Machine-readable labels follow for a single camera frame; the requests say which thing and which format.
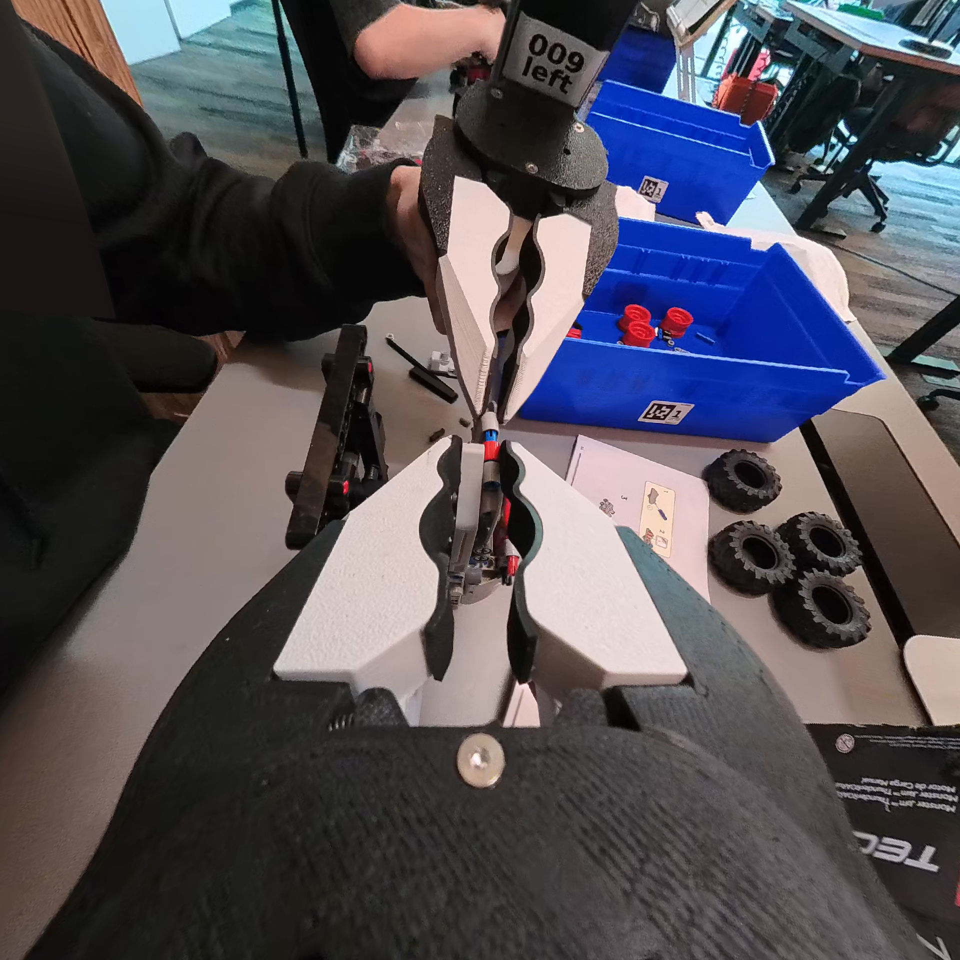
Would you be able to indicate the black toy chassis frame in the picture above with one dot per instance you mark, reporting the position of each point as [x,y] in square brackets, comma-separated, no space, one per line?
[330,450]

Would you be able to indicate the person's left hand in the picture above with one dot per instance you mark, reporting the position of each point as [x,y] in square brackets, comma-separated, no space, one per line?
[409,217]

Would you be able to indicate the white instruction sheet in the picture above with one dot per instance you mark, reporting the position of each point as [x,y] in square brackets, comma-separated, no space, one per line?
[600,469]

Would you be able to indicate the blue plastic bin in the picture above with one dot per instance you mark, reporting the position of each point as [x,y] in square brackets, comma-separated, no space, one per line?
[675,150]
[637,64]
[675,390]

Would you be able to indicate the black toy set box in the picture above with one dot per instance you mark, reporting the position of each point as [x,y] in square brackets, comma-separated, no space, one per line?
[900,832]

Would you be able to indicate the grey desk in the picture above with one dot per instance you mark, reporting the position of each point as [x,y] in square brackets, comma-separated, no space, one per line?
[210,540]

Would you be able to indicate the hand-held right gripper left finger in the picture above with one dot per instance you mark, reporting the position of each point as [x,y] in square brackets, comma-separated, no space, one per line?
[360,600]

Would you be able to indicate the white stand base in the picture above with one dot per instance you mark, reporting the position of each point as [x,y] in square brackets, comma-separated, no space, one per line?
[937,675]

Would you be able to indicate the red black toy model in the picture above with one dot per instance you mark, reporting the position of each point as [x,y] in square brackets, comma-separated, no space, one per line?
[472,73]

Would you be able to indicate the grey toy brick assembly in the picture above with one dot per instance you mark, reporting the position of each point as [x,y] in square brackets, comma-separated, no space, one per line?
[472,495]

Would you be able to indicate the clear bag of parts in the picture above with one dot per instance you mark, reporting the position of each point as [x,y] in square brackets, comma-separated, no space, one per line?
[367,146]

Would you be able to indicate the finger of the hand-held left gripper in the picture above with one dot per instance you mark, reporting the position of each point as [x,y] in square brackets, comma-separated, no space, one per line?
[566,277]
[469,255]

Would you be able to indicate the black toy axle rod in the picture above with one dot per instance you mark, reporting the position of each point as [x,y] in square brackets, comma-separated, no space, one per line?
[405,350]

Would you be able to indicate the black toy tyre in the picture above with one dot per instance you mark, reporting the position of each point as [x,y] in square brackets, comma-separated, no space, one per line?
[851,551]
[791,615]
[720,487]
[726,566]

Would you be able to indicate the white paper bag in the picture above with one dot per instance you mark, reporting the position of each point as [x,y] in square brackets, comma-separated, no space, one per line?
[634,202]

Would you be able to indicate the orange crate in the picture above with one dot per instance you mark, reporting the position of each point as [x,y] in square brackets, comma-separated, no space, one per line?
[742,101]

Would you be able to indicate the person's dark clothed torso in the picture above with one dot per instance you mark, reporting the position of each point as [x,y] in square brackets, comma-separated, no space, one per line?
[60,487]

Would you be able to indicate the black stand pole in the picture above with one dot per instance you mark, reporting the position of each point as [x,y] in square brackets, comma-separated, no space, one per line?
[289,82]

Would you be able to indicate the person's left forearm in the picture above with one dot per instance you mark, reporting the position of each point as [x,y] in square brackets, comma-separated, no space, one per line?
[262,240]

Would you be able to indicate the small grey toy brick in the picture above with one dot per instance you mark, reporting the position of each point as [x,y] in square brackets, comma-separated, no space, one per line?
[442,364]

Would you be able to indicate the white tablet stand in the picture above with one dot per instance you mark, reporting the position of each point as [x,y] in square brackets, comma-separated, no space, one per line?
[686,67]

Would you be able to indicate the black chair armrest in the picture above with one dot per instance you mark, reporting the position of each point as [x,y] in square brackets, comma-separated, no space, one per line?
[187,364]

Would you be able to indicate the black toy beam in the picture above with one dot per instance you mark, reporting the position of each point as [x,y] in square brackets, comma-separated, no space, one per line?
[433,384]

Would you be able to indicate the black office chair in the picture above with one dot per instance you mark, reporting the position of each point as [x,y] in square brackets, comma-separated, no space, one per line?
[840,112]

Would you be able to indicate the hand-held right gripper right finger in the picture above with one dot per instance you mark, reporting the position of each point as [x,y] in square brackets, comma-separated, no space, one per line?
[592,600]

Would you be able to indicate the wooden-top background desk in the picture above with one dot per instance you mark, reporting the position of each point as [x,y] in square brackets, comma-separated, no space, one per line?
[885,34]

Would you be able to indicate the white cloth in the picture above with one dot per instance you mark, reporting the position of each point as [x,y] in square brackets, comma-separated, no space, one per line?
[814,262]

